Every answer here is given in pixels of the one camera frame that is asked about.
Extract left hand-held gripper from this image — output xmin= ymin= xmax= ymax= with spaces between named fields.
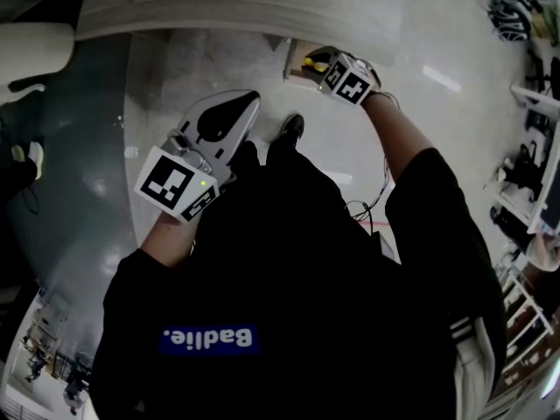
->
xmin=133 ymin=88 xmax=263 ymax=224

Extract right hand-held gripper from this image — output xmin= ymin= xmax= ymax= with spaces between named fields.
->
xmin=304 ymin=45 xmax=382 ymax=107

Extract wooden drawer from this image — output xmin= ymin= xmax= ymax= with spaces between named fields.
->
xmin=282 ymin=37 xmax=338 ymax=89

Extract person's left forearm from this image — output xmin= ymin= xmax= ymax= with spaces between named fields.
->
xmin=138 ymin=214 xmax=198 ymax=269

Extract person's right forearm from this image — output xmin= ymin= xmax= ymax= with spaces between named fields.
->
xmin=360 ymin=94 xmax=438 ymax=187

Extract person's black shoe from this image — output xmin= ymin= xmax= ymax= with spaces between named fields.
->
xmin=277 ymin=112 xmax=306 ymax=146

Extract person's black trousers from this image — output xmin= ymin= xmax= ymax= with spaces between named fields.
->
xmin=229 ymin=140 xmax=351 ymax=218

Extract grey wooden desk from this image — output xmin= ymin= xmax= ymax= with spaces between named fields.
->
xmin=76 ymin=0 xmax=406 ymax=67

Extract person's black sweatshirt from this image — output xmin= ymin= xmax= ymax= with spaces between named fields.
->
xmin=89 ymin=146 xmax=508 ymax=420

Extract white ornate chair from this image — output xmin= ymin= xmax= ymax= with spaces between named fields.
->
xmin=7 ymin=81 xmax=47 ymax=95

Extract black white tangled pile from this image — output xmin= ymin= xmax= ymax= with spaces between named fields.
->
xmin=488 ymin=0 xmax=536 ymax=43

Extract black office chair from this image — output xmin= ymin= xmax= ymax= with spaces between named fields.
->
xmin=507 ymin=142 xmax=543 ymax=192
xmin=489 ymin=206 xmax=526 ymax=253

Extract white shelf rack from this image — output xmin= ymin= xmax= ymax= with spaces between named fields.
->
xmin=498 ymin=264 xmax=555 ymax=367

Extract black cable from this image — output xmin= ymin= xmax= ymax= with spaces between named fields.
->
xmin=344 ymin=157 xmax=391 ymax=235

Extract white fluted pedestal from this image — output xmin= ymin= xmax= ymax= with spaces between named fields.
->
xmin=0 ymin=22 xmax=75 ymax=76

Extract white frame long desk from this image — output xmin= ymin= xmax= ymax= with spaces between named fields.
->
xmin=493 ymin=83 xmax=560 ymax=235

